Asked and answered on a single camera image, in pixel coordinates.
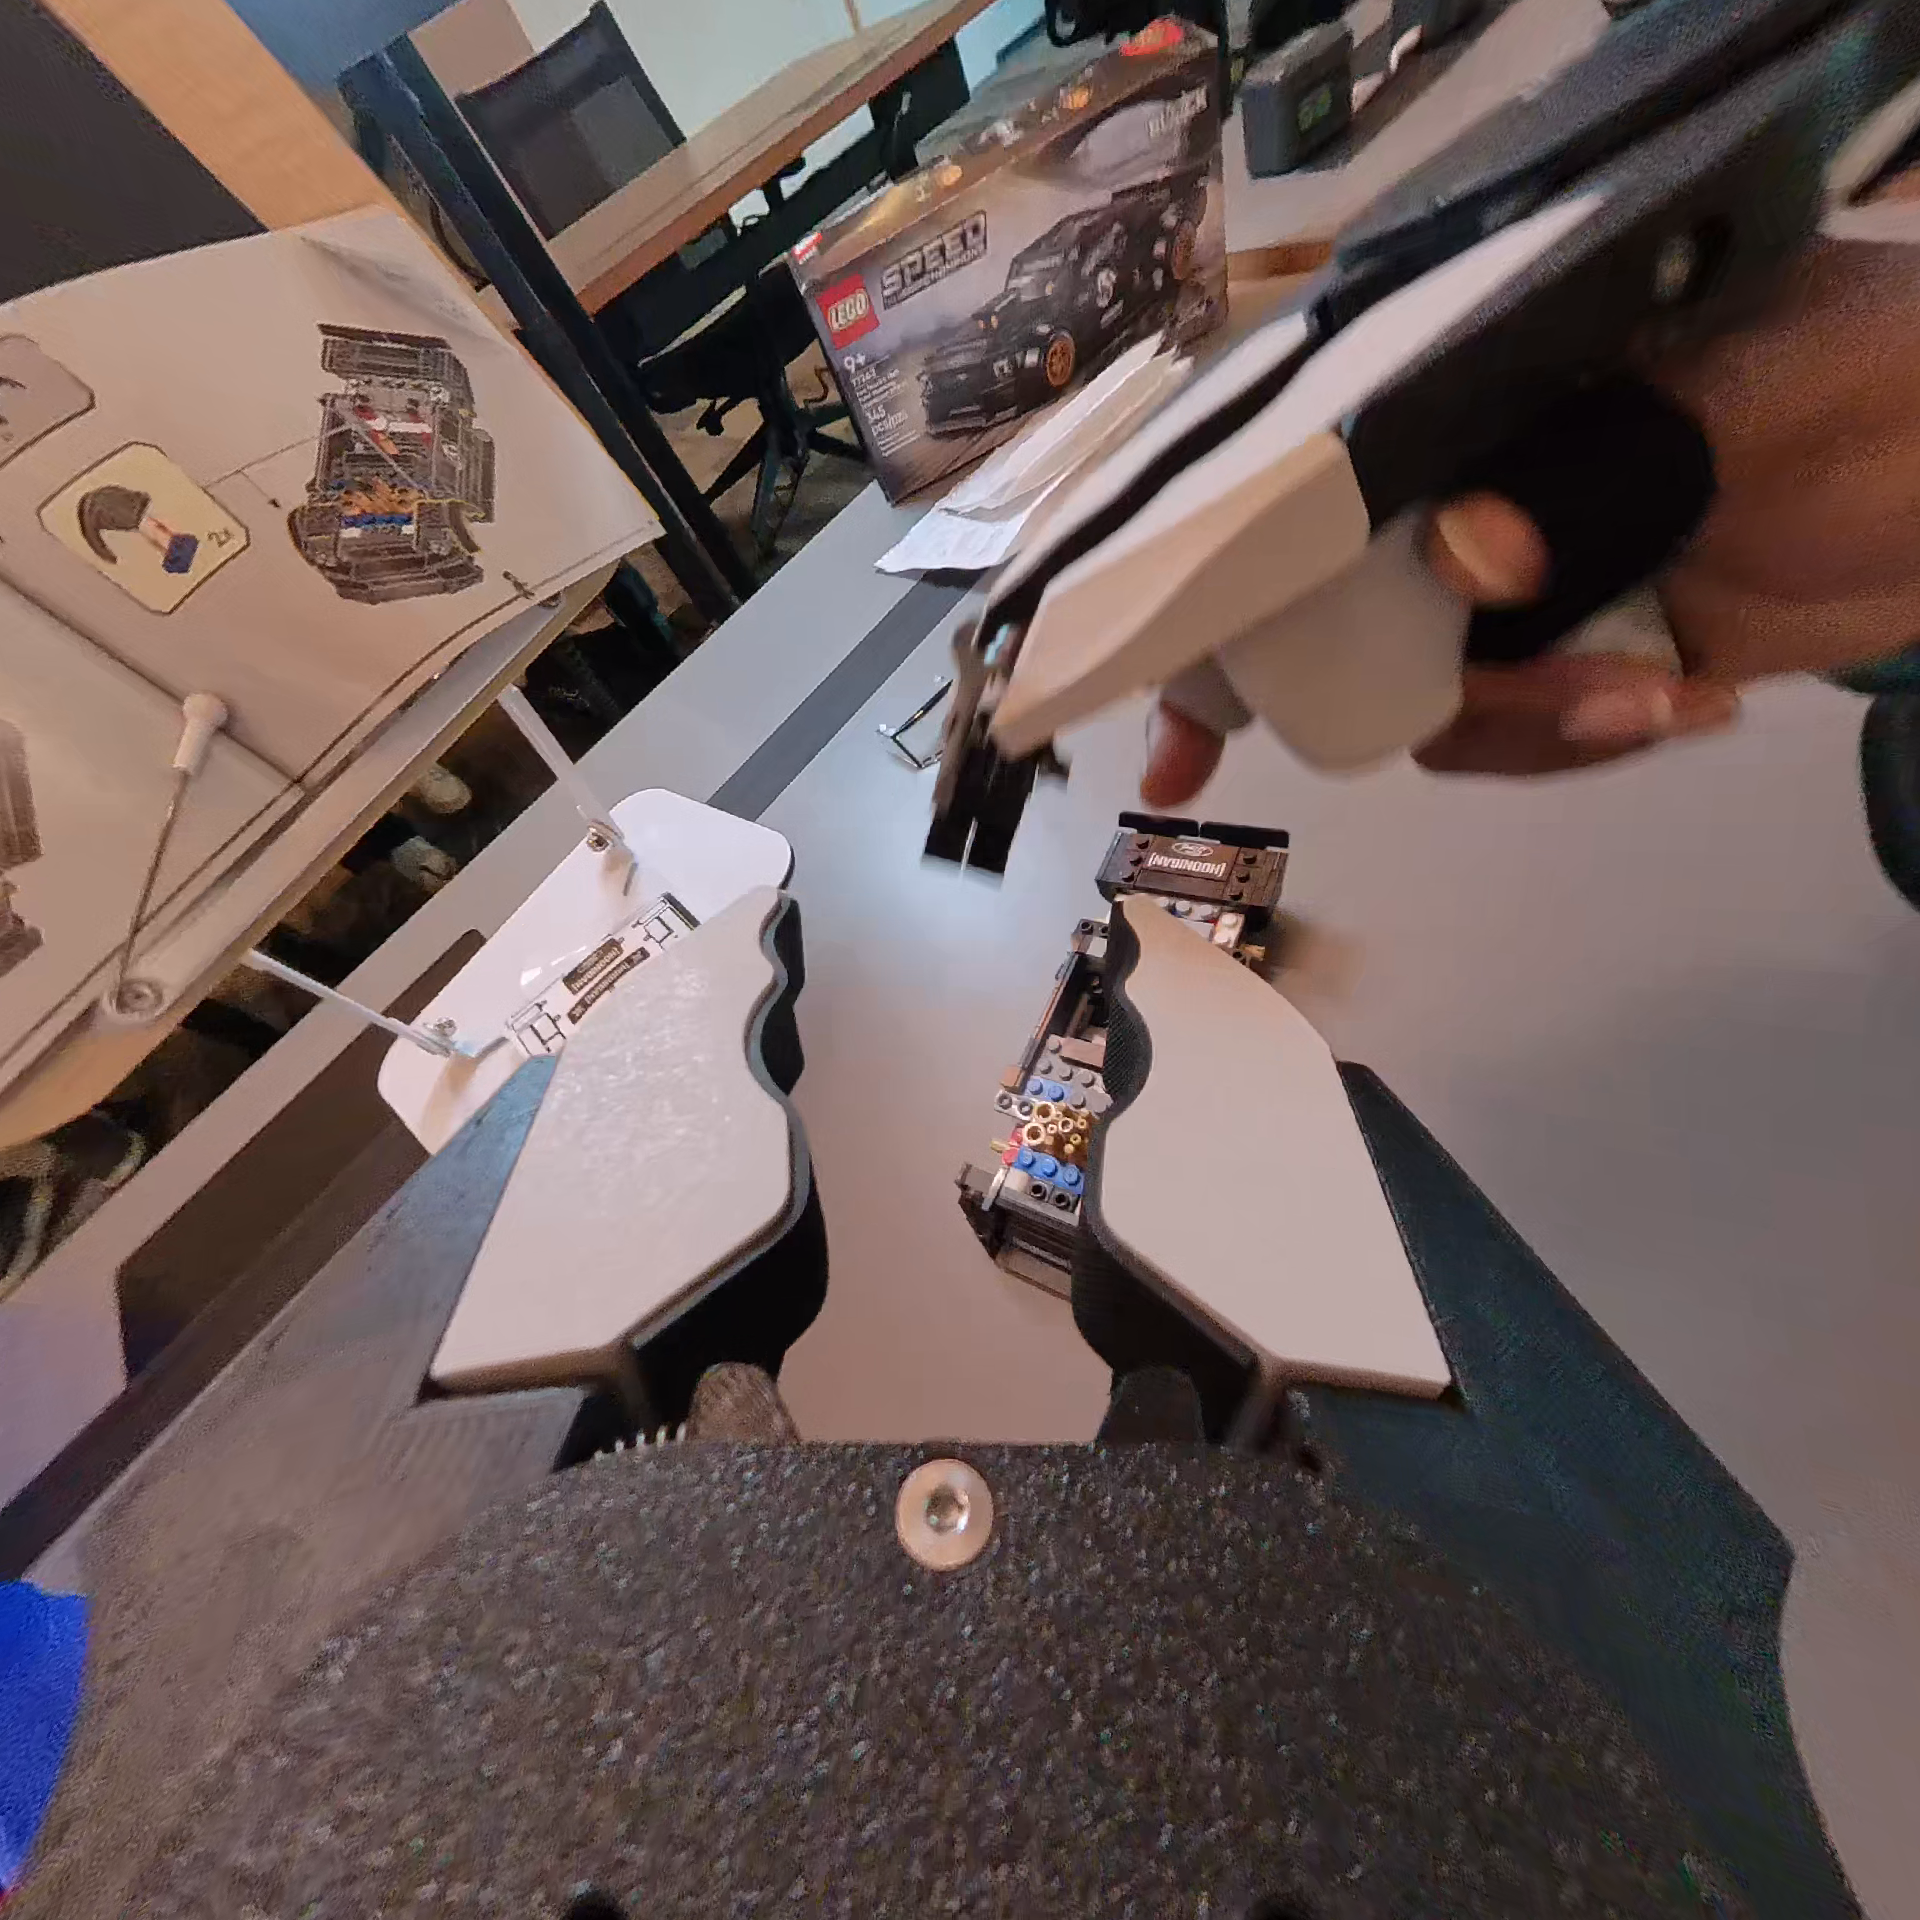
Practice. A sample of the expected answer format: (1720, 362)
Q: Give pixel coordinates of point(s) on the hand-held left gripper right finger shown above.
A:
(1261, 1200)

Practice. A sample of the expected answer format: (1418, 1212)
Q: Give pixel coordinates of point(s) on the transparent lego windshield piece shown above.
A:
(910, 735)

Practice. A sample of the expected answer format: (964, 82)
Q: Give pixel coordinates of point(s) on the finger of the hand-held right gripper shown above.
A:
(1171, 613)
(1470, 290)

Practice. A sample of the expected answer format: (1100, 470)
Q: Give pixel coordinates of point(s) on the partly built lego car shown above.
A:
(1186, 865)

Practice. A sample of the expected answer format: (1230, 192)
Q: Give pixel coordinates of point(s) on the lego set box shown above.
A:
(1020, 268)

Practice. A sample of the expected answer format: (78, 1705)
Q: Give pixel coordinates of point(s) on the black office chair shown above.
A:
(568, 118)

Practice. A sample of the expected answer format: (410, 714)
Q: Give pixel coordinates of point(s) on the black device with green display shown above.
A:
(1296, 106)

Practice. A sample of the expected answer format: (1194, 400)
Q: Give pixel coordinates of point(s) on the book stand with white base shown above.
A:
(662, 857)

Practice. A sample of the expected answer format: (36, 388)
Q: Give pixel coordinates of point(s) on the open instruction booklet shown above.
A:
(301, 494)

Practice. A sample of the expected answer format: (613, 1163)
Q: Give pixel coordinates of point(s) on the black and white sticker sheet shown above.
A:
(600, 961)

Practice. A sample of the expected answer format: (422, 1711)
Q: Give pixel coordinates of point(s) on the white paper sheets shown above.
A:
(1037, 464)

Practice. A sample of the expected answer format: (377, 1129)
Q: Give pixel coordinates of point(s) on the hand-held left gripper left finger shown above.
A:
(643, 1200)

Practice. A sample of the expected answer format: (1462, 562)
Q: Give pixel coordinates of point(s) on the wooden desk with black legs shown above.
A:
(749, 152)

